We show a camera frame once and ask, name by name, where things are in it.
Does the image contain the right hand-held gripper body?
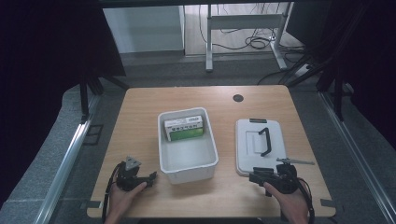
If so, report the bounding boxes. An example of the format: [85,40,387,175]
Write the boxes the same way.
[263,157,316,198]

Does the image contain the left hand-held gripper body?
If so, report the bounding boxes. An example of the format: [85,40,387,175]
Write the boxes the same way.
[116,156,150,192]

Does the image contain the white lid with black handle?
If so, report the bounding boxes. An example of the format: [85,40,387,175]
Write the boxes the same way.
[234,118,289,177]

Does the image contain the person's left hand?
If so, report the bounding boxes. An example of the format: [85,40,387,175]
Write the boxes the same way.
[106,181,149,219]

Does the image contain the person's right hand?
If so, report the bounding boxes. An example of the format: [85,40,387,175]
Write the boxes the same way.
[262,181,310,220]

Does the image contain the white plastic bin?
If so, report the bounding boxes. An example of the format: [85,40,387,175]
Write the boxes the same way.
[157,106,219,185]

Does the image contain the green and white box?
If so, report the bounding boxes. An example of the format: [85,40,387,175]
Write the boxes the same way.
[163,115,205,143]

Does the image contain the dark floor plate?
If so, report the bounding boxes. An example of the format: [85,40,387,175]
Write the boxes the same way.
[82,123,105,147]

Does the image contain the black metal stand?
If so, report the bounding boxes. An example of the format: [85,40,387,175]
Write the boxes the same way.
[284,52,354,123]
[78,69,130,123]

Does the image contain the white power strip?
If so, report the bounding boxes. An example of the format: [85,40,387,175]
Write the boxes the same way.
[291,63,313,79]

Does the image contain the black curtain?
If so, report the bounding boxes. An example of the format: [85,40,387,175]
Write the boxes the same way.
[0,0,127,206]
[285,0,396,150]

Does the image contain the white panel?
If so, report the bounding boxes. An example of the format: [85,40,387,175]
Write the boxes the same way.
[102,5,185,54]

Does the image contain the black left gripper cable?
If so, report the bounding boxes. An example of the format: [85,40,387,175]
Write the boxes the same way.
[101,161,123,224]

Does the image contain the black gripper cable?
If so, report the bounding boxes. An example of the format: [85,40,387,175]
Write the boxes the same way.
[295,175,316,224]
[101,161,123,224]

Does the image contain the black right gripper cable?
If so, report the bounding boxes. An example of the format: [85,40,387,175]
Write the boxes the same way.
[295,175,316,224]

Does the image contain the aluminium floor rail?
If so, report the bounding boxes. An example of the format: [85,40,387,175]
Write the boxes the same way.
[318,91,396,224]
[33,92,102,224]

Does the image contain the black floor cables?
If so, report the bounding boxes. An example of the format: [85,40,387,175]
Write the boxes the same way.
[197,3,307,87]

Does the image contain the white metal desk frame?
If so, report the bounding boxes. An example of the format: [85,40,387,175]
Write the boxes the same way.
[205,2,294,73]

